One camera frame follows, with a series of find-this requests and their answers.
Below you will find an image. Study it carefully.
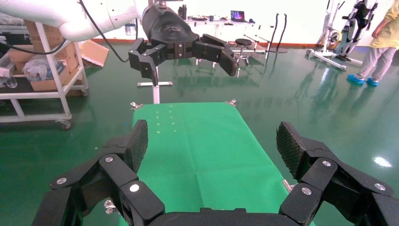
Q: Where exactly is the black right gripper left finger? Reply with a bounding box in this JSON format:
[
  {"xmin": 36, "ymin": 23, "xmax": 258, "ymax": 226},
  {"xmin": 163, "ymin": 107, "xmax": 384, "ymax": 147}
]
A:
[{"xmin": 31, "ymin": 119, "xmax": 166, "ymax": 226}]

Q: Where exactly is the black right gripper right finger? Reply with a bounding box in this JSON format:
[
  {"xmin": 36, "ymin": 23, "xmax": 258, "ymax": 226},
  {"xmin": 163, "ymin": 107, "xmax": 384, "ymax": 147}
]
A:
[{"xmin": 276, "ymin": 121, "xmax": 399, "ymax": 226}]

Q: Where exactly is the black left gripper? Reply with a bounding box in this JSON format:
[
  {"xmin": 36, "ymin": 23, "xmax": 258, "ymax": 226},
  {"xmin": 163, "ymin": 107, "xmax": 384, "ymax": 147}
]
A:
[{"xmin": 128, "ymin": 5, "xmax": 239, "ymax": 87}]

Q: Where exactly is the flat brown cardboard sheet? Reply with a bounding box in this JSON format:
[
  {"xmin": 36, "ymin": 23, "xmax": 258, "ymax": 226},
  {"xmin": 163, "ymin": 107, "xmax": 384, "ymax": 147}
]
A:
[{"xmin": 79, "ymin": 40, "xmax": 110, "ymax": 68}]

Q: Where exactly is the low brown cardboard box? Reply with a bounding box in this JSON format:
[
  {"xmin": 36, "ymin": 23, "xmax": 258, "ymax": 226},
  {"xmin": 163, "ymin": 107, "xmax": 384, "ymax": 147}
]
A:
[{"xmin": 29, "ymin": 67, "xmax": 72, "ymax": 92}]

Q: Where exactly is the stacked brown cardboard box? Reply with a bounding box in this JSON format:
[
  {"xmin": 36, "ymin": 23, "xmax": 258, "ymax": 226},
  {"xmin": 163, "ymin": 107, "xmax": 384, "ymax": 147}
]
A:
[{"xmin": 23, "ymin": 20, "xmax": 64, "ymax": 52}]

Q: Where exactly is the white T-shaped floor stand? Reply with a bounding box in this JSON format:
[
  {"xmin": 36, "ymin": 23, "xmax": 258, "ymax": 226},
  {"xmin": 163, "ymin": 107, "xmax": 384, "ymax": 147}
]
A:
[{"xmin": 137, "ymin": 67, "xmax": 174, "ymax": 105}]

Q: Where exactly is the white desk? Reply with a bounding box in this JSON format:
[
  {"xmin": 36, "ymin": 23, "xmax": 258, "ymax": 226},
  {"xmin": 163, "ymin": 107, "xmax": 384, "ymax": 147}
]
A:
[{"xmin": 184, "ymin": 17, "xmax": 275, "ymax": 68}]

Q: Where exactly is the white bucket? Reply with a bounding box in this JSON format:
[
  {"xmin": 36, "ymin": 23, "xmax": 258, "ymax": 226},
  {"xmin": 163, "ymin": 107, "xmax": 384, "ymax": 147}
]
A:
[{"xmin": 124, "ymin": 22, "xmax": 137, "ymax": 36}]

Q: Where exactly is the black round stool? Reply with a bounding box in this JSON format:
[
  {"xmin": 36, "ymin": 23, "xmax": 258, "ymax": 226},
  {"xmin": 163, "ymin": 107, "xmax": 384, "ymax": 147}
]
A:
[{"xmin": 233, "ymin": 38, "xmax": 253, "ymax": 66}]

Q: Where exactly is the open laptop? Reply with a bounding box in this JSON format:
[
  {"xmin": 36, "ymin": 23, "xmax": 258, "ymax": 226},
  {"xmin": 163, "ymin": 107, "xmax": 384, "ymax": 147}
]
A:
[{"xmin": 230, "ymin": 10, "xmax": 247, "ymax": 23}]

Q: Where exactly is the green table cloth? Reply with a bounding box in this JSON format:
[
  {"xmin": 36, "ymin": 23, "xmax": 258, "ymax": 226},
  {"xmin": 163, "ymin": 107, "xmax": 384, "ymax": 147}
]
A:
[{"xmin": 118, "ymin": 102, "xmax": 315, "ymax": 226}]

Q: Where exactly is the black curved pole stand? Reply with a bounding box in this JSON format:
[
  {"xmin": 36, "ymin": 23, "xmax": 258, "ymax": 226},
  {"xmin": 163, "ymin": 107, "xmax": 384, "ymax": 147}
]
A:
[
  {"xmin": 276, "ymin": 13, "xmax": 288, "ymax": 54},
  {"xmin": 268, "ymin": 12, "xmax": 280, "ymax": 53}
]

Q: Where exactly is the white wheeled shelf cart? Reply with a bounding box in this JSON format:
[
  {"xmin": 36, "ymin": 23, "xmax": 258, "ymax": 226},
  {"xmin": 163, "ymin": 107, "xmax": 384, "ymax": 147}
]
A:
[{"xmin": 0, "ymin": 22, "xmax": 89, "ymax": 130}]

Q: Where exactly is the clear plastic bag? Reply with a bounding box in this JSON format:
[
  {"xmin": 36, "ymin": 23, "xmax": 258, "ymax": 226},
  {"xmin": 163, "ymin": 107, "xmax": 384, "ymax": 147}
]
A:
[{"xmin": 22, "ymin": 56, "xmax": 64, "ymax": 82}]

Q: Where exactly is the black white exoskeleton device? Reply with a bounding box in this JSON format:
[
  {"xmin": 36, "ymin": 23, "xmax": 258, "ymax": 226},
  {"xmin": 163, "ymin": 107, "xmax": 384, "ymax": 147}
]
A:
[{"xmin": 335, "ymin": 0, "xmax": 379, "ymax": 61}]

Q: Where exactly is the person in yellow shirt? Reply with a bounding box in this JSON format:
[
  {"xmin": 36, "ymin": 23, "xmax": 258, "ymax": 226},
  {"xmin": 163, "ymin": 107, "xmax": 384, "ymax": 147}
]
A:
[{"xmin": 347, "ymin": 0, "xmax": 399, "ymax": 87}]

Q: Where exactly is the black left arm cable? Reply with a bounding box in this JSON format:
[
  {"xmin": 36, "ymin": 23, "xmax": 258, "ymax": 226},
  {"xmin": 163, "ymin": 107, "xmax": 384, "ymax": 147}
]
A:
[{"xmin": 0, "ymin": 0, "xmax": 130, "ymax": 63}]

